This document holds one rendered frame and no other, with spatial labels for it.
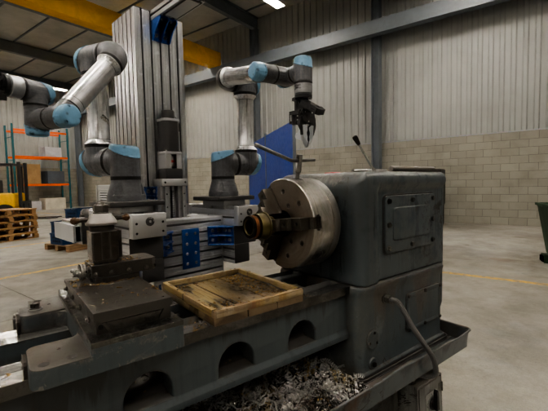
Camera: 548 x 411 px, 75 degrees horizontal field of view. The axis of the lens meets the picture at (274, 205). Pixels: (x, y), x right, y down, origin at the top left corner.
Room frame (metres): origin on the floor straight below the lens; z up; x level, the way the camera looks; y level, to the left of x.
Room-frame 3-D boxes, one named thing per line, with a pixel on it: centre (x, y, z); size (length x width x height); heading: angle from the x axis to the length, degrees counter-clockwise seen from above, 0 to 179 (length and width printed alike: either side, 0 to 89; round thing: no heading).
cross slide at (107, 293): (0.91, 0.43, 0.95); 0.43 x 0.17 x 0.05; 38
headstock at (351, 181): (1.53, -0.38, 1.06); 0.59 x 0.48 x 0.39; 128
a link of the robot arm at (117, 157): (1.47, 0.61, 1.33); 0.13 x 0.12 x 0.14; 67
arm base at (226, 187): (1.82, 0.26, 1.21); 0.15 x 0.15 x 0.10
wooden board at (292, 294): (1.11, 0.15, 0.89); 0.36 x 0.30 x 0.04; 38
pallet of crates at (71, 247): (7.36, 3.93, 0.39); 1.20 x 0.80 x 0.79; 151
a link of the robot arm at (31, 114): (1.27, 0.82, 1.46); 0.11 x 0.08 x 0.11; 67
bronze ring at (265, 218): (1.18, 0.05, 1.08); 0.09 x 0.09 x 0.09; 38
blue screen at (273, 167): (8.22, 0.15, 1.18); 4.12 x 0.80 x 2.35; 15
